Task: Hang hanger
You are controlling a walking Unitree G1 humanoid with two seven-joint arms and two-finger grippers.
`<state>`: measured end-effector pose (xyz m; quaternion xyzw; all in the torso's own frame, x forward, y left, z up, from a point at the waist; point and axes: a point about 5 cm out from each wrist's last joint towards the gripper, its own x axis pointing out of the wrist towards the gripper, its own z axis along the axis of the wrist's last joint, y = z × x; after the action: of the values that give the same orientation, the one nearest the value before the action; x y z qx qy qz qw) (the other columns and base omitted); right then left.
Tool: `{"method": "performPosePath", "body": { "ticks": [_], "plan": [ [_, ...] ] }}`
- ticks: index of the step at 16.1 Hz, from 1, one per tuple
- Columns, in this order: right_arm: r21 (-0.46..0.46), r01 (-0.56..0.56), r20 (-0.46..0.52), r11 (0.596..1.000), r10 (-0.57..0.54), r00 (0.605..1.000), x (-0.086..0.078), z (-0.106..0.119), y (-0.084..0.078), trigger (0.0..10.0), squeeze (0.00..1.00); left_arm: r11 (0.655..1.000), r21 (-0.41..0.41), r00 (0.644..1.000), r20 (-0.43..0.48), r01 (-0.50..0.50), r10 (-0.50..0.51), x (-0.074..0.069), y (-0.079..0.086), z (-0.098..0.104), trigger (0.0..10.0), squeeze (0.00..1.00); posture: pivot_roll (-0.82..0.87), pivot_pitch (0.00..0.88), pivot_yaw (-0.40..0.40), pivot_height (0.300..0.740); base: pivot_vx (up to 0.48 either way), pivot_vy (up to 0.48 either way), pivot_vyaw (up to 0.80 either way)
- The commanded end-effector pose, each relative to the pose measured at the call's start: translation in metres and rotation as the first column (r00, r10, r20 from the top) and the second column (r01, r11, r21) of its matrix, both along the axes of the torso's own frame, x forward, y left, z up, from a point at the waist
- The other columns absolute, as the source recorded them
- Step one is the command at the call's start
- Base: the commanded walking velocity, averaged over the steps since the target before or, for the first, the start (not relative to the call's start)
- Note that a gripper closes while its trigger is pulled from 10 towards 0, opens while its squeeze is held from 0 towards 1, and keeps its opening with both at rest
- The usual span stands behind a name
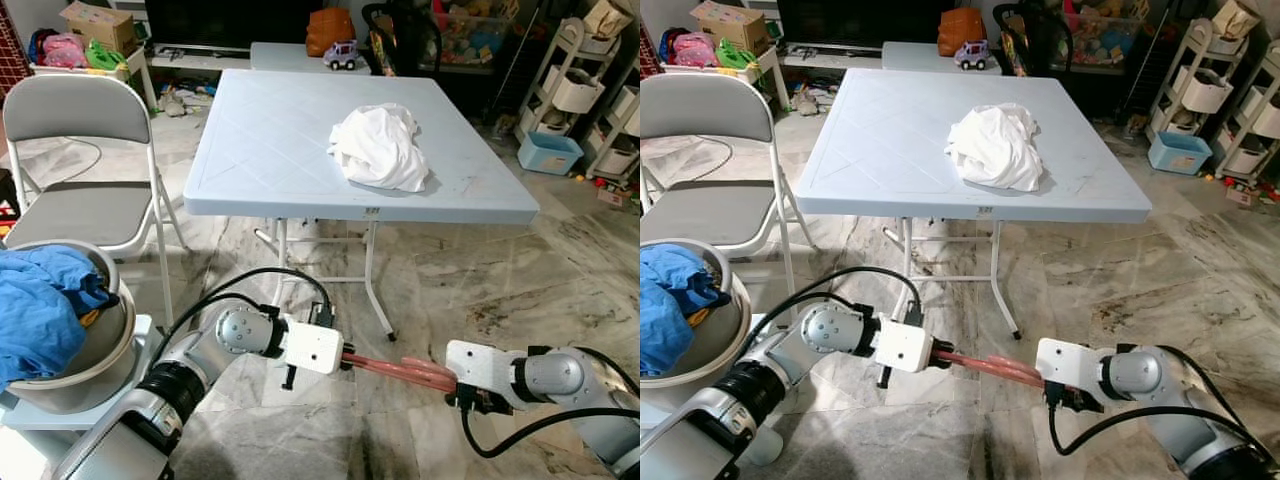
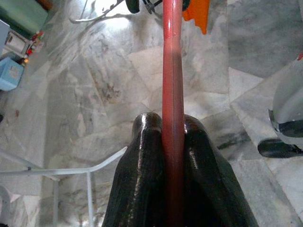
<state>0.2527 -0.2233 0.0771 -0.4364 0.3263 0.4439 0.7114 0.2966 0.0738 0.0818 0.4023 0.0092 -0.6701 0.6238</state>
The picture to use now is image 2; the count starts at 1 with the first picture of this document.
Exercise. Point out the white drawer trolley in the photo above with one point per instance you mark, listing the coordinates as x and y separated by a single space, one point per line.
16 41

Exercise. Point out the white plastic folding table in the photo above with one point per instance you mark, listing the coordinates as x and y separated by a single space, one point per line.
71 170

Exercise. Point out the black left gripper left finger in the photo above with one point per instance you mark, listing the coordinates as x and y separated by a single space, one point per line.
137 184

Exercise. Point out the pink red plastic hanger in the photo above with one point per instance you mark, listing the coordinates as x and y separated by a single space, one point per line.
172 94

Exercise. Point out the green laundry basket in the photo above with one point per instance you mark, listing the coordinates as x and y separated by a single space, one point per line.
21 16

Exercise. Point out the light blue plastic bin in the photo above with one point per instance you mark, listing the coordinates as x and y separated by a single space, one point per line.
10 74

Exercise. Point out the orange shirt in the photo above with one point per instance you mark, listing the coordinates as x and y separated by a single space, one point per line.
196 11

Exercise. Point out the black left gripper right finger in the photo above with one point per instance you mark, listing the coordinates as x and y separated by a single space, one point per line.
208 184

